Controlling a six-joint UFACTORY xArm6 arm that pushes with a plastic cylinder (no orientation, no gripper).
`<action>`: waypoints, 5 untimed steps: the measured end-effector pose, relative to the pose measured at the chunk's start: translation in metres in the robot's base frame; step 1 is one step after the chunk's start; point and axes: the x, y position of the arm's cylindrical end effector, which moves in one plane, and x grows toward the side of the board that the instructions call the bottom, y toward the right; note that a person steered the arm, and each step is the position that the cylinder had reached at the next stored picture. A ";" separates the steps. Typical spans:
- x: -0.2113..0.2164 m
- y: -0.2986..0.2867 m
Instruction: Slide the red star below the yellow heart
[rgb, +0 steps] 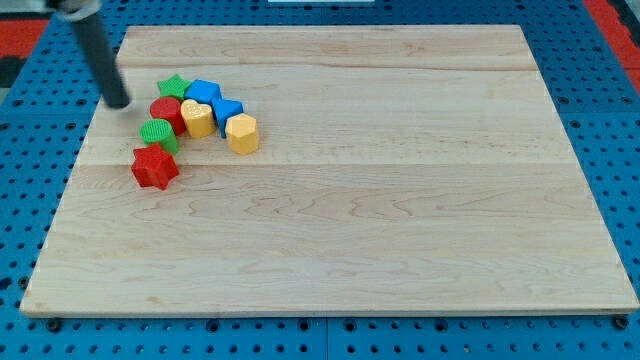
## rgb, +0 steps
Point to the yellow hexagon block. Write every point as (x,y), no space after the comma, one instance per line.
(242,134)

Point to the grey rod mount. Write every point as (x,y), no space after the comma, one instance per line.
(74,10)

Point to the green cylinder block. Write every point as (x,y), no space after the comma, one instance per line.
(159,131)

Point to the blue cube block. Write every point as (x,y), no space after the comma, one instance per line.
(203,91)

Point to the red cylinder block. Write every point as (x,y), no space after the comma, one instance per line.
(169,109)

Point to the green star block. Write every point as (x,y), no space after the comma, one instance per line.
(174,87)

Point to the yellow heart block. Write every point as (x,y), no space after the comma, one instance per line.
(198,118)

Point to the wooden board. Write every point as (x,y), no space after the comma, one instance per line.
(402,171)

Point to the red star block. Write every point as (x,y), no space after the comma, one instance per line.
(153,167)

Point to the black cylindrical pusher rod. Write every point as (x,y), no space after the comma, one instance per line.
(100,58)

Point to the blue triangle block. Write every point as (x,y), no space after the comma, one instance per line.
(223,109)

